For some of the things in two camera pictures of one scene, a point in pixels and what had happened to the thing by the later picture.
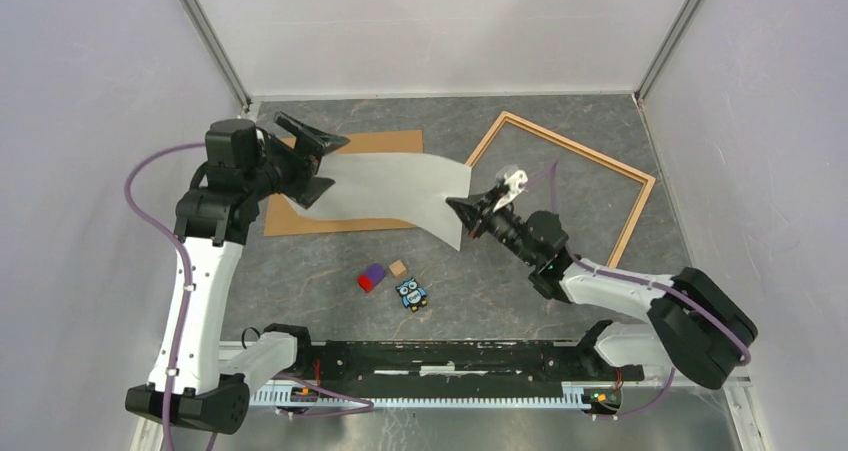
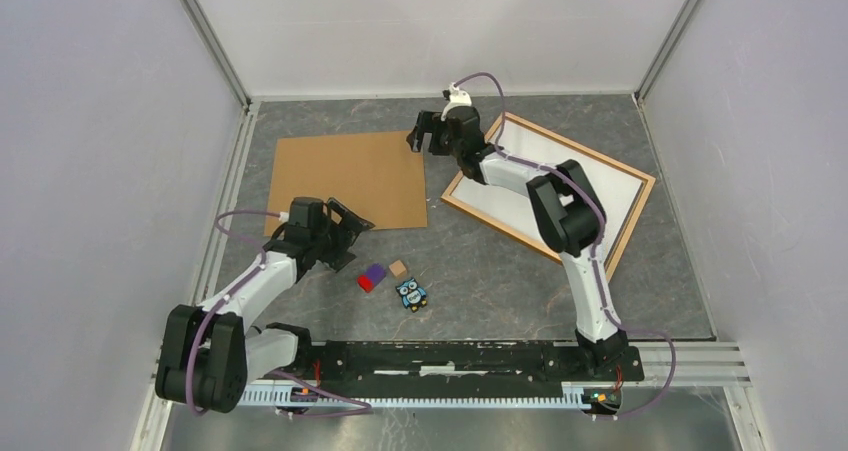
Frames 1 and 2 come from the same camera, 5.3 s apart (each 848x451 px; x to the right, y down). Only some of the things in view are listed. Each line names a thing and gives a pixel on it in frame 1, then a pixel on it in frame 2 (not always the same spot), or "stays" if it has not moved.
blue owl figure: (412, 294) stays
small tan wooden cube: (397, 268) stays
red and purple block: (373, 275) stays
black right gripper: (472, 208) -> (426, 122)
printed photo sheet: (396, 188) -> (617, 194)
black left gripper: (311, 145) -> (340, 257)
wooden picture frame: (576, 147) stays
